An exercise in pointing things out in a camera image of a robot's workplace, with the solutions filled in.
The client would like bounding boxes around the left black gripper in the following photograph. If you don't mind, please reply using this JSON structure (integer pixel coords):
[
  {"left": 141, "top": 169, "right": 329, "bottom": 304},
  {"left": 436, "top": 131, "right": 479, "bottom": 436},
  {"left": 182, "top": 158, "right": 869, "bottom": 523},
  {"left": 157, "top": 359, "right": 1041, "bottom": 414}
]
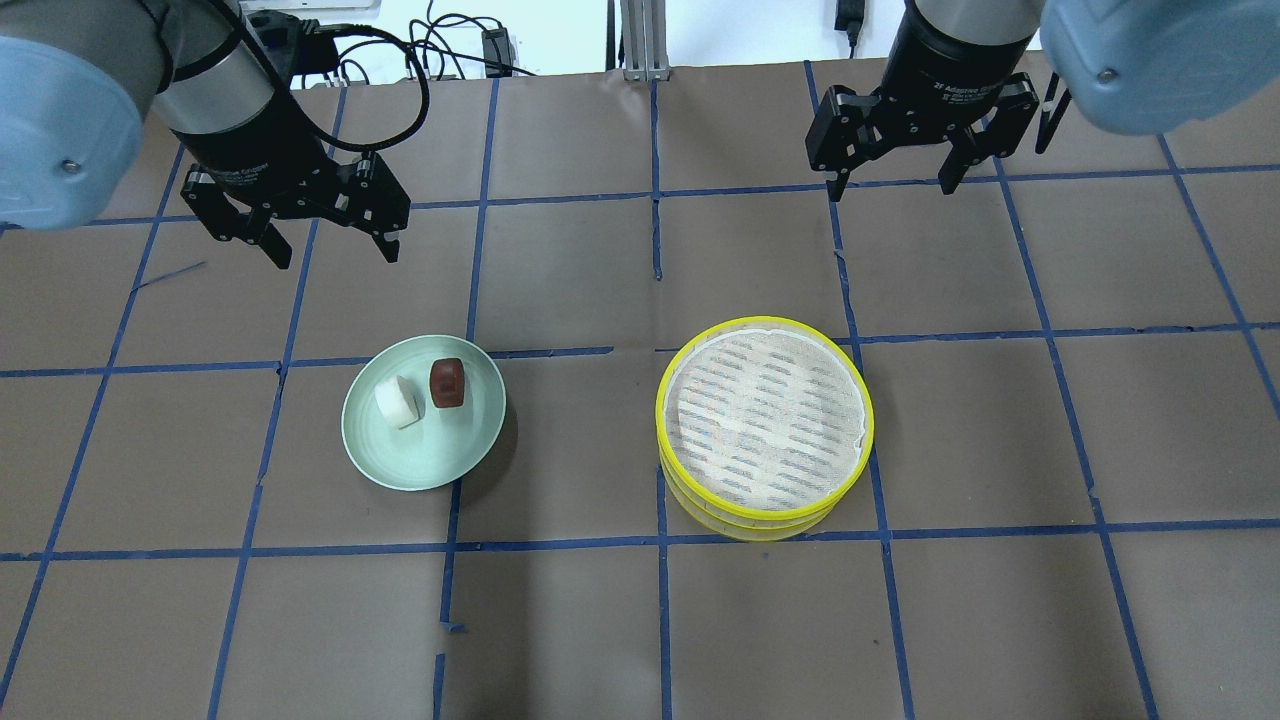
[{"left": 180, "top": 95, "right": 411, "bottom": 270}]

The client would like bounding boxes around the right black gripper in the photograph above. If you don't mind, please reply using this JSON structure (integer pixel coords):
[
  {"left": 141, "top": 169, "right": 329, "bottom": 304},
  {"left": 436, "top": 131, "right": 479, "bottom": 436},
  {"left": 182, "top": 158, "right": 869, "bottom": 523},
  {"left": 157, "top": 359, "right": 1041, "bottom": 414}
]
[{"left": 805, "top": 20, "right": 1041, "bottom": 202}]

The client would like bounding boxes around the white steamed bun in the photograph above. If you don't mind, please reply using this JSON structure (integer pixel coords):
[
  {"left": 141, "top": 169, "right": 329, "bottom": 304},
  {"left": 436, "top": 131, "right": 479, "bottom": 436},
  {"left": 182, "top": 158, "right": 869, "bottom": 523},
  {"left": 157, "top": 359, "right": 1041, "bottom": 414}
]
[{"left": 374, "top": 375, "right": 422, "bottom": 430}]

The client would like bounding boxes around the brown steamed bun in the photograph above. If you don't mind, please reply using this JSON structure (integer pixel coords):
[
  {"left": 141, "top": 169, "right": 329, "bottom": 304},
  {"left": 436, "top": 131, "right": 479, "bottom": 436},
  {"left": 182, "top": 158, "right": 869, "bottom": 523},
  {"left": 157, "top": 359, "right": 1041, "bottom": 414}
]
[{"left": 428, "top": 357, "right": 466, "bottom": 409}]

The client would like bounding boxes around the yellow steamer layer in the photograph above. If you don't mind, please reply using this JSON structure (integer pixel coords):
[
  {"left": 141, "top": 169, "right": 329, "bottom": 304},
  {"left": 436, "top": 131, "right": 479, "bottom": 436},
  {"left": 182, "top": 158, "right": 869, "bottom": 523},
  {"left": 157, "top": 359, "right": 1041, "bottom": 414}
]
[
  {"left": 659, "top": 459, "right": 858, "bottom": 542},
  {"left": 654, "top": 316, "right": 876, "bottom": 524}
]

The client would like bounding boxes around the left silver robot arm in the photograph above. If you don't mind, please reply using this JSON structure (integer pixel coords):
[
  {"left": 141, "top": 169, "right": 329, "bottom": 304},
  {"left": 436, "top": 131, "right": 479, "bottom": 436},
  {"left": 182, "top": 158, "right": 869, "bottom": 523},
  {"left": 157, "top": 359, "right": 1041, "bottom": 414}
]
[{"left": 1, "top": 1, "right": 430, "bottom": 269}]

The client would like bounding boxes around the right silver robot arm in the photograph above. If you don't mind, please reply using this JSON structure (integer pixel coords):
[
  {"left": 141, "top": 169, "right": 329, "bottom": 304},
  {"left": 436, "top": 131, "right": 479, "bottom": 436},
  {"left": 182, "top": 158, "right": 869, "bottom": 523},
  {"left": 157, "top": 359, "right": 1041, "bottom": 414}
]
[{"left": 805, "top": 1, "right": 1279, "bottom": 201}]

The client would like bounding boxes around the black power adapter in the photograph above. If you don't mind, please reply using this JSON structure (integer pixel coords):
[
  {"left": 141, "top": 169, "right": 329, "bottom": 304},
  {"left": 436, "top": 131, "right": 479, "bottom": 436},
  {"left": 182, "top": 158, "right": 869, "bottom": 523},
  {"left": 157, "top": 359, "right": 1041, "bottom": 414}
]
[{"left": 481, "top": 28, "right": 515, "bottom": 77}]

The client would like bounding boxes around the pale green plate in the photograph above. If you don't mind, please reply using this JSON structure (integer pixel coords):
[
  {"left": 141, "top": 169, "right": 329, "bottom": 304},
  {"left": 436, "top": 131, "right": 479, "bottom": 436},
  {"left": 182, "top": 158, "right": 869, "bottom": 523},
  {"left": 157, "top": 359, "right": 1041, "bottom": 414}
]
[{"left": 340, "top": 334, "right": 507, "bottom": 492}]

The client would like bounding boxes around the black cable bundle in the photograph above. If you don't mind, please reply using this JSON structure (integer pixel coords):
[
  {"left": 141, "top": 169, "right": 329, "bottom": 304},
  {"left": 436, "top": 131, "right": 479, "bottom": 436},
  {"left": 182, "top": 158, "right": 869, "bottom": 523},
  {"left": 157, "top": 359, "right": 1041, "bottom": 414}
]
[{"left": 335, "top": 0, "right": 536, "bottom": 86}]

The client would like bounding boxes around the aluminium frame post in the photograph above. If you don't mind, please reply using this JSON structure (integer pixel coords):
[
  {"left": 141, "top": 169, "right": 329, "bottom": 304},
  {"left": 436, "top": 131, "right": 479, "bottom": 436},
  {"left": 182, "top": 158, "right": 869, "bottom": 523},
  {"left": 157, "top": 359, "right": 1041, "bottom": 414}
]
[{"left": 618, "top": 0, "right": 671, "bottom": 82}]

